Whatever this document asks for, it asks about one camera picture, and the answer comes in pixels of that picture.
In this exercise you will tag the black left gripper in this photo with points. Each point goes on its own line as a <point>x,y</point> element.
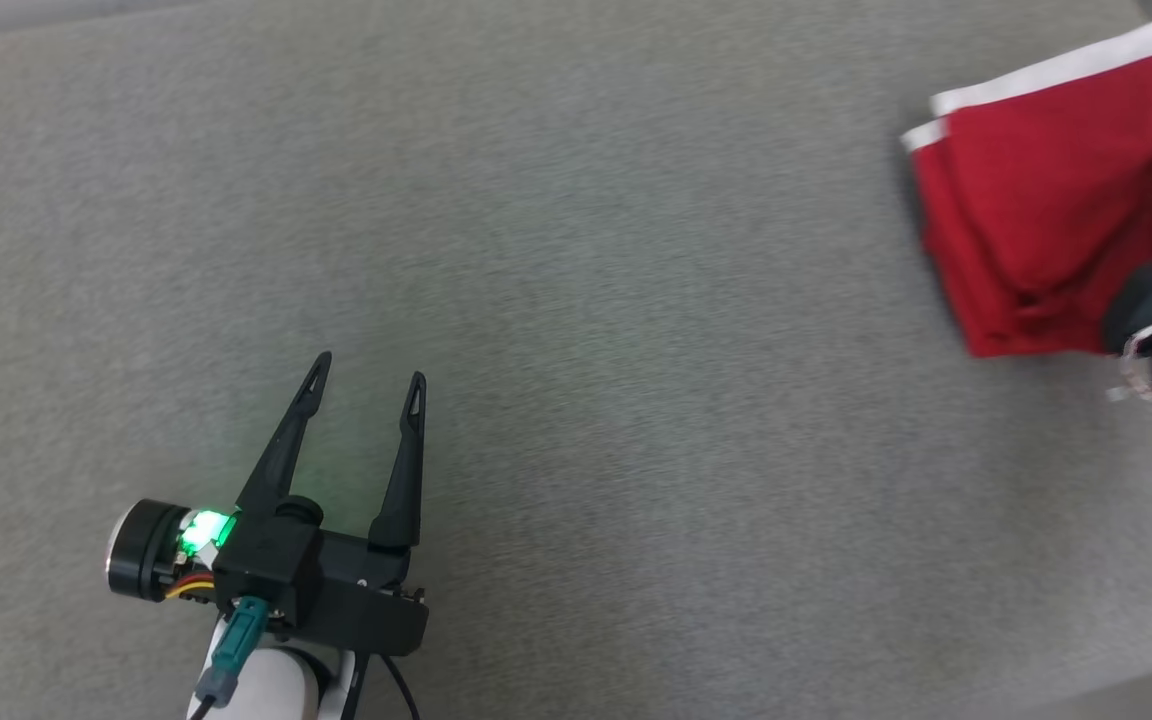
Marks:
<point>366,600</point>

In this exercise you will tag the red shorts white trim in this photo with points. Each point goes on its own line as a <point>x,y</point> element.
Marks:
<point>1036,200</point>

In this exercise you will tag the grey fabric sofa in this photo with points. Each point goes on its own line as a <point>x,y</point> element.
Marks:
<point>636,300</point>

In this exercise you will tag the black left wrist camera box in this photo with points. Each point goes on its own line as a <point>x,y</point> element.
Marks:
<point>266,560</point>

